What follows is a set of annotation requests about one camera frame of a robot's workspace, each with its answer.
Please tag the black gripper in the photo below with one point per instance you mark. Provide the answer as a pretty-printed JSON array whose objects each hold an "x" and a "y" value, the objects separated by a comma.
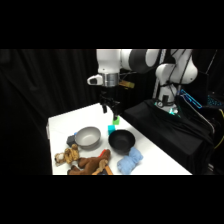
[{"x": 107, "y": 97}]

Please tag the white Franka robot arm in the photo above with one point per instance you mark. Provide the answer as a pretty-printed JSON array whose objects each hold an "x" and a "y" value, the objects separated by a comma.
[{"x": 110, "y": 61}]

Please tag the green cube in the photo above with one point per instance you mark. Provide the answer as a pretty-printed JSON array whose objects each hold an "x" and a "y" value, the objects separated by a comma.
[{"x": 117, "y": 122}]

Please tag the black bowl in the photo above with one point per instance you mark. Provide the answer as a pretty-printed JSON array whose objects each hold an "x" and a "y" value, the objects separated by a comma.
[{"x": 121, "y": 141}]

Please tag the grey bowl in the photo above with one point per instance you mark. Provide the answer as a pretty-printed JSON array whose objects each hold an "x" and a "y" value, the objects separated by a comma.
[{"x": 87, "y": 137}]

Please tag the amber wrist attachment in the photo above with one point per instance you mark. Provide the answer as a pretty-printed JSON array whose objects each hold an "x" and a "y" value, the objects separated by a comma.
[{"x": 127, "y": 84}]

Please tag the dark grey block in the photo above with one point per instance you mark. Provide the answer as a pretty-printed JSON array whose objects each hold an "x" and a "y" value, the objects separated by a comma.
[{"x": 70, "y": 140}]

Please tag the light blue cloth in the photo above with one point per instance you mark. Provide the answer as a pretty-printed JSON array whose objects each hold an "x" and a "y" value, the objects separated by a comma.
[{"x": 130, "y": 161}]

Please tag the brown plush animal toy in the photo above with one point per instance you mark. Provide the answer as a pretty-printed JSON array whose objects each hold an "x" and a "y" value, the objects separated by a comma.
[{"x": 90, "y": 163}]

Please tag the black cloth-covered stand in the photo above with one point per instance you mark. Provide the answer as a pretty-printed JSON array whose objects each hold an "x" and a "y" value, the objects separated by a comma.
[{"x": 166, "y": 133}]

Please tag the small green light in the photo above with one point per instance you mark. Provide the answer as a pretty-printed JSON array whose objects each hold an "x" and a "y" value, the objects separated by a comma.
[{"x": 171, "y": 111}]

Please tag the tan lion plush toy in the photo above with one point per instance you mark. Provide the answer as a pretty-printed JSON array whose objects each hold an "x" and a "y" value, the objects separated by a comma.
[{"x": 66, "y": 155}]

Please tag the black curtain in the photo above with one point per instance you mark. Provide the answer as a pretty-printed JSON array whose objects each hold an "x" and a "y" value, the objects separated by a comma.
[{"x": 40, "y": 93}]

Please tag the blue-lit device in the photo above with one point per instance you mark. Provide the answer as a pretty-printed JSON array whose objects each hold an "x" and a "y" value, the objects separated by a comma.
[{"x": 190, "y": 98}]

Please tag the blue-lit keyboard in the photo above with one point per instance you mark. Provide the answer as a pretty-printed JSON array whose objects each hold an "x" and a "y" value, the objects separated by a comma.
[{"x": 216, "y": 101}]

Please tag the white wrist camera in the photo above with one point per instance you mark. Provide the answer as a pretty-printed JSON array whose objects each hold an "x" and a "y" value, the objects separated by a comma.
[{"x": 94, "y": 80}]

